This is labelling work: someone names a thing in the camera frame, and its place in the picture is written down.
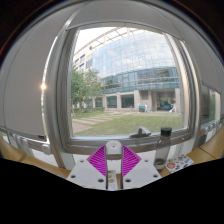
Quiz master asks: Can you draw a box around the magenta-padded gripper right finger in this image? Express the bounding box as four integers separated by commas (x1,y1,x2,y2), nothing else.
120,145,163,191

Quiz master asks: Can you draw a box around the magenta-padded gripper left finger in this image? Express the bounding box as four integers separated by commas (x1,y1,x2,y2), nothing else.
66,145,109,191

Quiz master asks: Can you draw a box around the clear bottle with black cap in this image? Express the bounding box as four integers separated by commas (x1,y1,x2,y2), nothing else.
153,126,173,171

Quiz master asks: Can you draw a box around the colourful sticker sheet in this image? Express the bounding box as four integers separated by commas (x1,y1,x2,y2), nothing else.
165,154,195,174

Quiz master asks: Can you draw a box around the white radiator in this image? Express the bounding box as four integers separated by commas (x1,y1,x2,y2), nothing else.
6,131,53,156
202,119,224,136

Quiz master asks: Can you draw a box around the green tree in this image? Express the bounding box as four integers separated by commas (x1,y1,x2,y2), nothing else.
70,68,104,113

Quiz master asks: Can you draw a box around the glass-fronted building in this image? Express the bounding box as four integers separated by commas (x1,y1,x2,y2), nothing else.
72,28,183,113

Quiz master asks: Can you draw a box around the grey window handle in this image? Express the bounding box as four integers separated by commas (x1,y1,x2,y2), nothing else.
129,125,153,139

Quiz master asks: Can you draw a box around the grey window frame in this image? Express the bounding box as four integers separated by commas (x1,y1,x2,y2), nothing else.
43,24,203,169

